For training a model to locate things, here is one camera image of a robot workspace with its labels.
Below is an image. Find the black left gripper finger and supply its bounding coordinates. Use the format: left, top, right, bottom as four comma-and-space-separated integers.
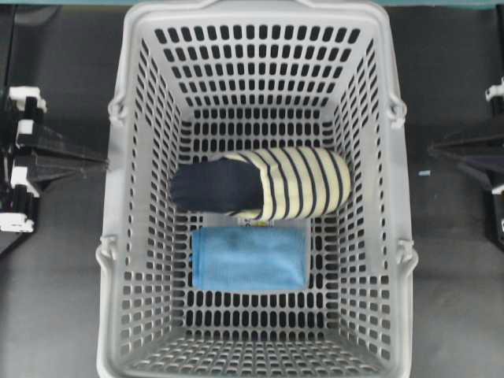
30, 124, 109, 183

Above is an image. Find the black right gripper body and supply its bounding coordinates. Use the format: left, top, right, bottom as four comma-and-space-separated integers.
485, 78, 503, 240

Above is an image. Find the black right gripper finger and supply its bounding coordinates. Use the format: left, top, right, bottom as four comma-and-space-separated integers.
428, 132, 497, 192

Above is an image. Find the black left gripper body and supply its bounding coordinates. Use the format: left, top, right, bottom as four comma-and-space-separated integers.
1, 86, 47, 255

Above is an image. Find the blue cloth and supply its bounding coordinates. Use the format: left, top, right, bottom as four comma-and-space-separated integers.
191, 227, 309, 293

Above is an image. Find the grey plastic shopping basket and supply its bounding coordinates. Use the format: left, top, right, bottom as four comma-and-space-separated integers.
96, 1, 418, 377

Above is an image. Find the navy and striped sock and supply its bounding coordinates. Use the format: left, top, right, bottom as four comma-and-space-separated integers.
169, 146, 351, 221

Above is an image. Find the white label card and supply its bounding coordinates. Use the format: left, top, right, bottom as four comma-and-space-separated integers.
236, 218, 311, 230

